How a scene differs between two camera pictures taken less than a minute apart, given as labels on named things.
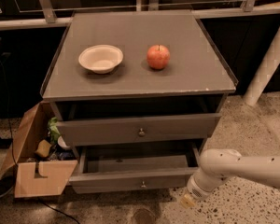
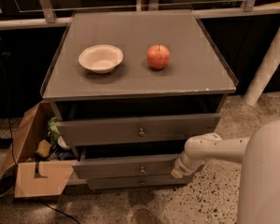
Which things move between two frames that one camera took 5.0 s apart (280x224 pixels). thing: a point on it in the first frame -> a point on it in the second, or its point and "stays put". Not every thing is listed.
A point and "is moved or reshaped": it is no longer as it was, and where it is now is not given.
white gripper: [197, 189] -> [182, 166]
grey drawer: [134, 169] is moved or reshaped
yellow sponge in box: [43, 147] stays put
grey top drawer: [139, 129] stays put
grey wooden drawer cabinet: [137, 92] stays put
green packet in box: [53, 129] stays put
